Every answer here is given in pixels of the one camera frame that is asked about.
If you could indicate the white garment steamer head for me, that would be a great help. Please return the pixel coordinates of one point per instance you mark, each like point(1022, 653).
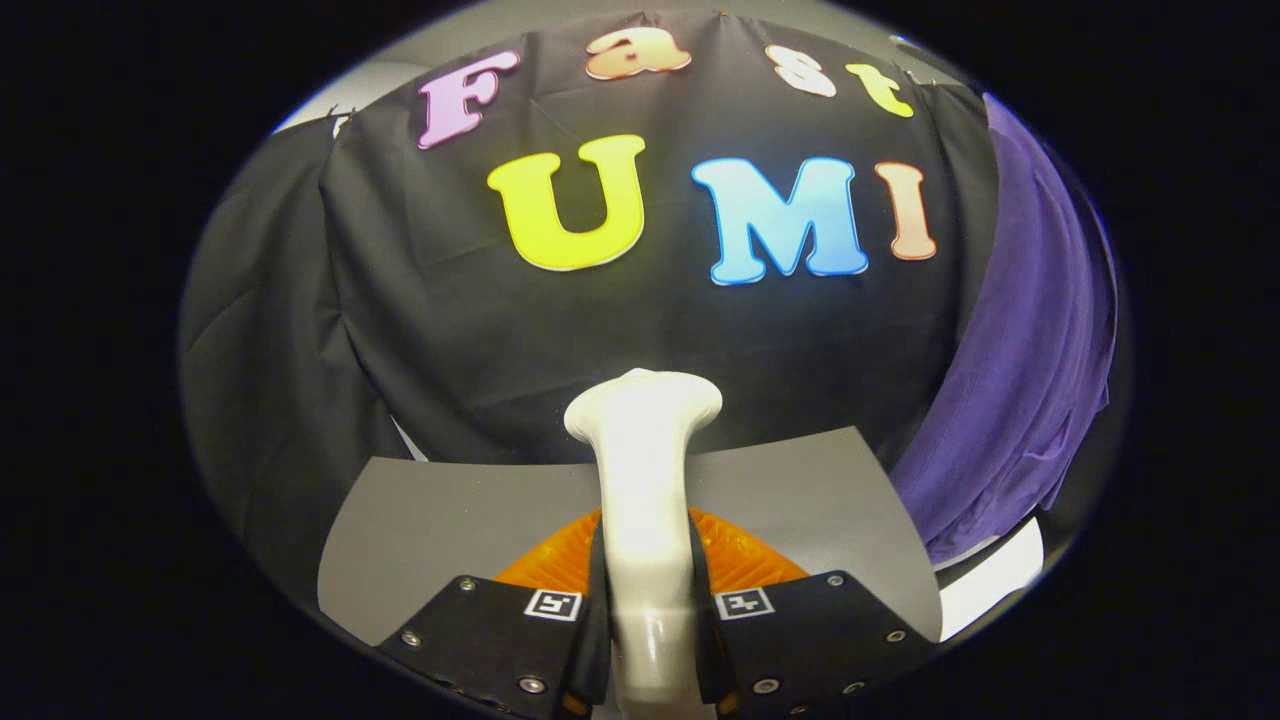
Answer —
point(645, 480)

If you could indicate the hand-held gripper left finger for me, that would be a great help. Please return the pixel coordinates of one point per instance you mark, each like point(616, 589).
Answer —
point(598, 650)

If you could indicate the purple jacket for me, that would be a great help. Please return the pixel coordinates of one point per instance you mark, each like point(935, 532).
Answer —
point(1020, 350)

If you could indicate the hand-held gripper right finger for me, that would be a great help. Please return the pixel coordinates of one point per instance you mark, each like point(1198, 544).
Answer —
point(708, 650)

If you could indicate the grey cabinet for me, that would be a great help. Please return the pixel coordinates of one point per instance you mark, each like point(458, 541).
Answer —
point(450, 530)

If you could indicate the white paper sheet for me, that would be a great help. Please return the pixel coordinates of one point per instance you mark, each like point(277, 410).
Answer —
point(995, 590)

